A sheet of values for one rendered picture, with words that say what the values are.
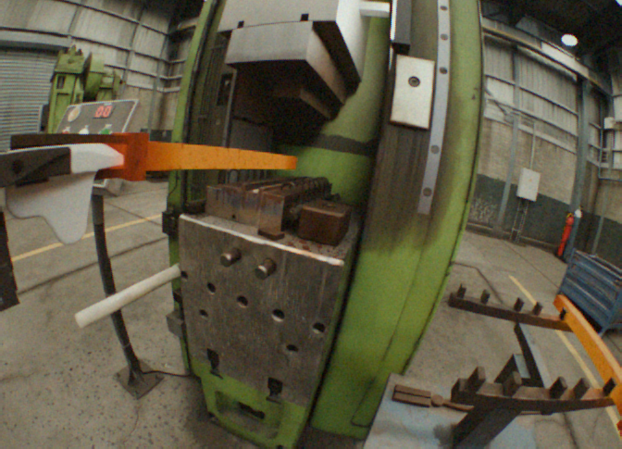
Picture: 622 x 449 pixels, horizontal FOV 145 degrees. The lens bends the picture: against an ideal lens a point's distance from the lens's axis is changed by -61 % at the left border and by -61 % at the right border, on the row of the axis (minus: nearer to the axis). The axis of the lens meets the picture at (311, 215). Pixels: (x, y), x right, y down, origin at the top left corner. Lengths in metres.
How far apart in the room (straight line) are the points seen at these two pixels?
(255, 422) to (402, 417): 0.63
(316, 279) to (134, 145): 0.36
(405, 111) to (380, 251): 0.33
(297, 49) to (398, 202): 0.40
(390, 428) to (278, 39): 0.79
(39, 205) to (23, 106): 8.24
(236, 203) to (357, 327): 0.46
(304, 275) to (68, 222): 0.38
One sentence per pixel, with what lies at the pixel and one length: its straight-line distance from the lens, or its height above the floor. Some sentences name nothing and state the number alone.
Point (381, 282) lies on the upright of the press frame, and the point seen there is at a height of 0.80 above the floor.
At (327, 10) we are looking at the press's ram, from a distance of 0.57.
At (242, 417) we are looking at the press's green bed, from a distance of 1.05.
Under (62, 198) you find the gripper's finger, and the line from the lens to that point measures 0.17.
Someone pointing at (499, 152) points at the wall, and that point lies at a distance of 7.14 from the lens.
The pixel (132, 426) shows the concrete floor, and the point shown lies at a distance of 1.27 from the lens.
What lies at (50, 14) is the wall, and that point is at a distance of 9.33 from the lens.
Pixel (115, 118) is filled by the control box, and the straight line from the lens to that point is 0.81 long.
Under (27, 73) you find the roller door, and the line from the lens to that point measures 8.52.
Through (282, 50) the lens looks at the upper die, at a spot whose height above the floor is 1.29.
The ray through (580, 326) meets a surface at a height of 0.92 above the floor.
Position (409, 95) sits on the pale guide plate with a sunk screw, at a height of 1.25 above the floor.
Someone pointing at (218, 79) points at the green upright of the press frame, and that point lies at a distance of 0.81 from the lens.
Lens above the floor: 1.08
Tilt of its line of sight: 14 degrees down
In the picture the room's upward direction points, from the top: 9 degrees clockwise
